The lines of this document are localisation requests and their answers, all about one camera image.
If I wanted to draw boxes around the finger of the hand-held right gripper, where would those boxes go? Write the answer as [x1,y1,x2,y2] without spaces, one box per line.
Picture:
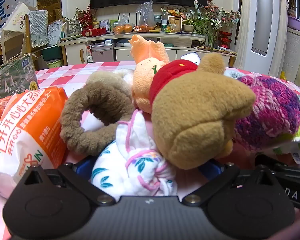
[255,154,289,173]

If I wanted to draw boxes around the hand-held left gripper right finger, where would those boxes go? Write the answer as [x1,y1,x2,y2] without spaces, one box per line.
[182,159,274,207]

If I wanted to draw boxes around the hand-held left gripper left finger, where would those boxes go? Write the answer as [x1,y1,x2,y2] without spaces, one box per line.
[22,155,117,207]

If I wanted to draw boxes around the white floral cloth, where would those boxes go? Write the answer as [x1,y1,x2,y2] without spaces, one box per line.
[91,110,178,197]

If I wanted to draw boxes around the brown plush bear red shirt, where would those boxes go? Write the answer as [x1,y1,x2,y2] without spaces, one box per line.
[149,52,257,170]

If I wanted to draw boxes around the orange knitted cloth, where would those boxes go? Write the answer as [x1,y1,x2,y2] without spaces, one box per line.
[128,34,170,114]

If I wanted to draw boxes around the printed cardboard box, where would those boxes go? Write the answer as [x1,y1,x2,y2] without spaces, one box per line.
[0,53,39,108]

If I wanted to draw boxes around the brown fluffy scrunchie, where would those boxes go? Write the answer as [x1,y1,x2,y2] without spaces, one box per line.
[59,70,135,157]

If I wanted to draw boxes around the pink purple knitted hat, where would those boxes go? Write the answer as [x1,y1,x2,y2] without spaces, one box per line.
[234,75,300,152]

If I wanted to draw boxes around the orange white plastic bag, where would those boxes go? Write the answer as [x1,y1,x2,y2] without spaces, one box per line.
[0,86,68,198]

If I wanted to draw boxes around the red checkered tablecloth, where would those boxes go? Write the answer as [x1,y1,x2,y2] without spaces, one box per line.
[0,61,300,240]

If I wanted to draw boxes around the light green trash bin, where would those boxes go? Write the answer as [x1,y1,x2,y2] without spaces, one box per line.
[46,59,64,68]

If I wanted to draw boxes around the silver storage case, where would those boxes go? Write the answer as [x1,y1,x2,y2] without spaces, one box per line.
[91,44,115,63]

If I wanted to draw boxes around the cream television cabinet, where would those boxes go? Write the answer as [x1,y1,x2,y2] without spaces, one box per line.
[57,32,238,67]

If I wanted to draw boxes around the dark green container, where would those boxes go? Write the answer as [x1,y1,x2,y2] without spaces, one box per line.
[41,45,63,61]

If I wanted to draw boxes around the red flat box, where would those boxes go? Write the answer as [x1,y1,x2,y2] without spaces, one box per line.
[81,27,107,37]

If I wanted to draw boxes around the wooden chair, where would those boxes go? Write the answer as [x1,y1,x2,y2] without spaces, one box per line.
[0,14,49,64]

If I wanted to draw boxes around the white plant print holder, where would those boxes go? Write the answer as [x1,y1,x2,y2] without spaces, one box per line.
[64,17,82,37]

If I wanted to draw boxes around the purple basin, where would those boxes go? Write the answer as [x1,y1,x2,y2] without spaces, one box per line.
[287,16,300,33]

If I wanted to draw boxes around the bag of oranges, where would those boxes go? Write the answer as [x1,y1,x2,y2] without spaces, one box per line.
[112,16,134,35]

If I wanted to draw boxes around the green potted plant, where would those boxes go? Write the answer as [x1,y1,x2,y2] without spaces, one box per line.
[182,17,217,50]

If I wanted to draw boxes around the white standing air conditioner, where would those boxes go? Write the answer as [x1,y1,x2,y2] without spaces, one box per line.
[242,0,282,77]

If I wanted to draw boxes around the quilted chair cover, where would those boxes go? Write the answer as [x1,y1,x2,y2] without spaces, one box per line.
[27,10,49,48]

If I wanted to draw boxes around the red berry branch decoration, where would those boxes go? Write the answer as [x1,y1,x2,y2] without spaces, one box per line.
[75,4,98,29]

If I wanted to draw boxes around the artificial flower bouquet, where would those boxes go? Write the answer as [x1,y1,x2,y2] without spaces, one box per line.
[194,0,241,29]

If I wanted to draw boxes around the clear plastic fruit bag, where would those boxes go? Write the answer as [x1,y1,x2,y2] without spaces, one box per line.
[135,0,156,32]

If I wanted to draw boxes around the cream printed cloth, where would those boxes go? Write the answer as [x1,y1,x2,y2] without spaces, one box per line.
[0,2,37,34]

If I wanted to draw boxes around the wooden photo frame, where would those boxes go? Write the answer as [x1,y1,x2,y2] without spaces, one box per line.
[167,16,182,33]

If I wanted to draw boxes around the wall poster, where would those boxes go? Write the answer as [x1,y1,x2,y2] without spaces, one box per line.
[0,0,35,38]

